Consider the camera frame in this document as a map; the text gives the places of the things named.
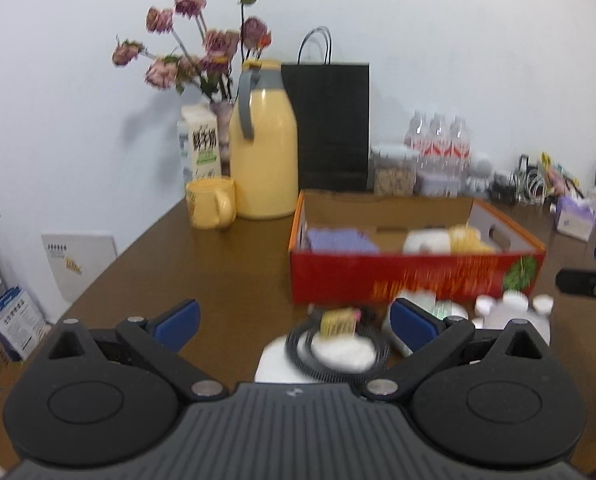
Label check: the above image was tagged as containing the glass flower vase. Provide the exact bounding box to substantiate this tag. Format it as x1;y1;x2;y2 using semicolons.
210;100;236;178

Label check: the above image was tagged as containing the white packet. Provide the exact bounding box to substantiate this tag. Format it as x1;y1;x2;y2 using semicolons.
254;335;379;385

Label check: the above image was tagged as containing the tangle of charger cables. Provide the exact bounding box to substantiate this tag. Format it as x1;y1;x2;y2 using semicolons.
490;152;554;206

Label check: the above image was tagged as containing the purple cloth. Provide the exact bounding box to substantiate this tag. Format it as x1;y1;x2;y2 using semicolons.
305;227;381;254

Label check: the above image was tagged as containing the yellow thermos jug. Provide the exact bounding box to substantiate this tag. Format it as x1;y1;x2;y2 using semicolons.
229;59;299;220

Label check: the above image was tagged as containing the white milk carton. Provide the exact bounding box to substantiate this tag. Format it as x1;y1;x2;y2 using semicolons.
177;104;223;188

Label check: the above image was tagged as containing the braided black cable coil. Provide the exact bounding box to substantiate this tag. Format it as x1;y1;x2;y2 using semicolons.
285;307;391;376

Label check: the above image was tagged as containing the black paper bag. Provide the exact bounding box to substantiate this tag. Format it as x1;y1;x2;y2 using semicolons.
281;26;370;193

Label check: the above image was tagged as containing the dried pink rose bouquet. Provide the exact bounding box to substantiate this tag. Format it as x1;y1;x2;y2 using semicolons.
112;0;273;106

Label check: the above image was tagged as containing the purple tissue pack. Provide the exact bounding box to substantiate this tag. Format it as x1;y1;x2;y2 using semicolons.
555;195;596;242

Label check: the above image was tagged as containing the clear cereal container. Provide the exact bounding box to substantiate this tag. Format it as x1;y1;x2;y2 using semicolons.
370;143;421;197

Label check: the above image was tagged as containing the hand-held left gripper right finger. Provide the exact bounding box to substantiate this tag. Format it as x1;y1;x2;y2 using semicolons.
360;297;551;403

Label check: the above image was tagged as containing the blue and white box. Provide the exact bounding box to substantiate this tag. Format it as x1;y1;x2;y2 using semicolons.
0;286;52;363

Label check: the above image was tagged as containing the colourful packet bundle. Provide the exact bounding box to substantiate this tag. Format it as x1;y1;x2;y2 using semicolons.
540;152;579;196

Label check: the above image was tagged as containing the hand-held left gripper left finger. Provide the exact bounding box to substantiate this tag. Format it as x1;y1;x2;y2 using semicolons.
42;299;229;403

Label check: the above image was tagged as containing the purple tin box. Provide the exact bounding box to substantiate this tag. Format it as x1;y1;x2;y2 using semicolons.
417;170;461;197

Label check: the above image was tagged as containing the yellow knitted cloth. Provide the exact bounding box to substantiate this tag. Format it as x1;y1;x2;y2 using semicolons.
448;225;499;256

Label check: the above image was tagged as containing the green and white ball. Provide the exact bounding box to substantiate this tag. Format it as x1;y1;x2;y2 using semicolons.
430;300;471;322

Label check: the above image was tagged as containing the white ribbed-cap bottle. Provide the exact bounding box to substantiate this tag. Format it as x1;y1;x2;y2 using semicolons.
488;291;551;346

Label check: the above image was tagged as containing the white astronaut figurine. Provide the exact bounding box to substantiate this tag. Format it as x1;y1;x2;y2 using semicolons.
465;157;495;198

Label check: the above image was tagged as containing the white yarn ball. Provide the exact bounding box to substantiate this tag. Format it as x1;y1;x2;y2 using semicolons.
402;229;454;255

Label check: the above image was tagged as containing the yellow mug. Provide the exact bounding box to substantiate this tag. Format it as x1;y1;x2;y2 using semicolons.
186;176;237;231

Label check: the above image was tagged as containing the red cardboard box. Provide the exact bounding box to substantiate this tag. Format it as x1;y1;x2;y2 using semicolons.
288;189;547;306

